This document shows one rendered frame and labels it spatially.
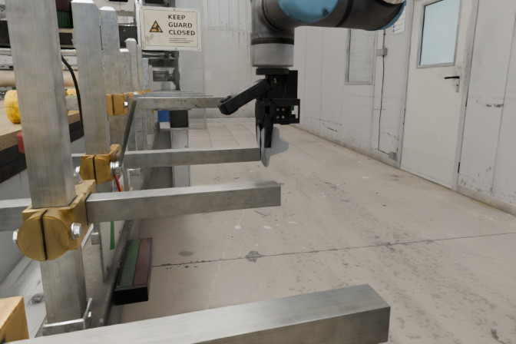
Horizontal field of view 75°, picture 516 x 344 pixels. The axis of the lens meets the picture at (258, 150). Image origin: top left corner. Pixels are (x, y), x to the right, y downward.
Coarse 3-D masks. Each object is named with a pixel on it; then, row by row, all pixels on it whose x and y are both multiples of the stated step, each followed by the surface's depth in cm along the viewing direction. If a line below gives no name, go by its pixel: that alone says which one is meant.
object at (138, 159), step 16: (80, 160) 63; (128, 160) 66; (144, 160) 66; (160, 160) 67; (176, 160) 68; (192, 160) 69; (208, 160) 70; (224, 160) 71; (240, 160) 71; (256, 160) 72
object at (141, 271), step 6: (144, 240) 64; (150, 240) 64; (144, 246) 61; (144, 252) 59; (138, 258) 57; (144, 258) 57; (138, 264) 55; (144, 264) 55; (138, 270) 53; (144, 270) 53; (138, 276) 52; (144, 276) 52; (138, 282) 50; (144, 282) 50
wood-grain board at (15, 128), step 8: (0, 104) 164; (0, 112) 116; (72, 112) 116; (0, 120) 90; (8, 120) 90; (72, 120) 108; (0, 128) 72; (8, 128) 72; (16, 128) 72; (0, 136) 62; (8, 136) 65; (16, 136) 69; (0, 144) 62; (8, 144) 65
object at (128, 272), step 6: (132, 240) 64; (138, 240) 64; (132, 246) 61; (138, 246) 61; (132, 252) 59; (126, 258) 57; (132, 258) 57; (126, 264) 55; (132, 264) 55; (126, 270) 53; (132, 270) 53; (126, 276) 52; (132, 276) 52; (120, 282) 50; (126, 282) 50; (132, 282) 50
